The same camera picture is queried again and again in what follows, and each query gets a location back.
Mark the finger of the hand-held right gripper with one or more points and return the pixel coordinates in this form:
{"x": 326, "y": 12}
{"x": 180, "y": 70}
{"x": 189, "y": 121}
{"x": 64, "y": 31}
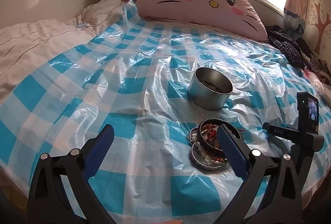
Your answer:
{"x": 278, "y": 131}

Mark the white striped blanket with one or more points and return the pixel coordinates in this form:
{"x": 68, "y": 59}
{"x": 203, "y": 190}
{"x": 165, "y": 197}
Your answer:
{"x": 33, "y": 43}

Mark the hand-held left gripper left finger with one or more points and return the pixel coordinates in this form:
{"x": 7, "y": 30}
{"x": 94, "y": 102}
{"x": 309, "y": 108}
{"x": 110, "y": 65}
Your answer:
{"x": 103, "y": 141}

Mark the pile of clothes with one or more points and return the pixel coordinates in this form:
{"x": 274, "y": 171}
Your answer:
{"x": 319, "y": 66}

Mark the round metal tin lid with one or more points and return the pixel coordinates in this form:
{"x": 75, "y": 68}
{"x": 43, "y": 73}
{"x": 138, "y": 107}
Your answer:
{"x": 204, "y": 163}

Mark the pink cat face pillow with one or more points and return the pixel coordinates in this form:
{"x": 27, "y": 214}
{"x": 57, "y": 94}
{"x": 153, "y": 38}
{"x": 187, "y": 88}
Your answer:
{"x": 196, "y": 4}

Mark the tree wall decal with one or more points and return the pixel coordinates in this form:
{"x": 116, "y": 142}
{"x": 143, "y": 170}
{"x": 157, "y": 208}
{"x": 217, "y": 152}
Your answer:
{"x": 322, "y": 22}

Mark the blue checkered plastic sheet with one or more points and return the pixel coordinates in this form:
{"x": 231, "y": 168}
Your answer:
{"x": 129, "y": 79}

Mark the round metal tin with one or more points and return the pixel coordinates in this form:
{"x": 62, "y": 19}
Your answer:
{"x": 206, "y": 96}

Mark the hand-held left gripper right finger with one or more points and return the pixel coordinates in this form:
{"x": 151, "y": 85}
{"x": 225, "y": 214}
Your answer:
{"x": 230, "y": 149}

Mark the black shiny jacket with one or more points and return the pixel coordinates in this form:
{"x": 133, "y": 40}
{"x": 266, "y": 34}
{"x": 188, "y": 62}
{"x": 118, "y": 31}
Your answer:
{"x": 287, "y": 45}

